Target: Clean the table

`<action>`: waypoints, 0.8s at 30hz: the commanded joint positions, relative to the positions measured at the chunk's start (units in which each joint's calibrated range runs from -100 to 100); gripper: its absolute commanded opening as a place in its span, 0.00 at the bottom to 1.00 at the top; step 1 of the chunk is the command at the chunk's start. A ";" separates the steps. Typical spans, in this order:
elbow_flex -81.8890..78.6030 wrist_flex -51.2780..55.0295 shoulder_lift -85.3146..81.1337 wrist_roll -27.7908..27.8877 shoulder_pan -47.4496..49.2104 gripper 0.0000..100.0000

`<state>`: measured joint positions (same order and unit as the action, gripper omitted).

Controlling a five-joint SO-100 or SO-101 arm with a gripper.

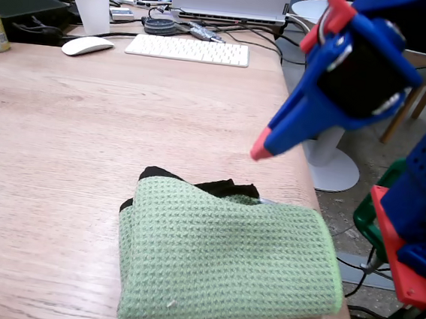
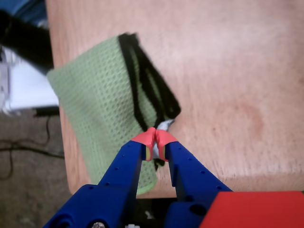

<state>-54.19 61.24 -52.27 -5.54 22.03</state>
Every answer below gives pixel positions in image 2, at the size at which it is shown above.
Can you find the black bulky object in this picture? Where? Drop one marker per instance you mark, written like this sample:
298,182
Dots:
23,40

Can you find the green waffle cloth black trim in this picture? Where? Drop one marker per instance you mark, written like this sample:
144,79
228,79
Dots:
95,95

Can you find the blue fabric object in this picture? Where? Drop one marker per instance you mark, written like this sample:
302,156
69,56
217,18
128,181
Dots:
26,10

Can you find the red camera mount block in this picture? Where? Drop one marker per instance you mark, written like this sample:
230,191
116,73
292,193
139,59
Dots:
256,211

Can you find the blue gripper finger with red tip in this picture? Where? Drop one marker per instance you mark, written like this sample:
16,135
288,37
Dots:
190,180
118,180

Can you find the white flat floor object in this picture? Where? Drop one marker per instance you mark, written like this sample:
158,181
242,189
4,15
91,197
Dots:
28,90

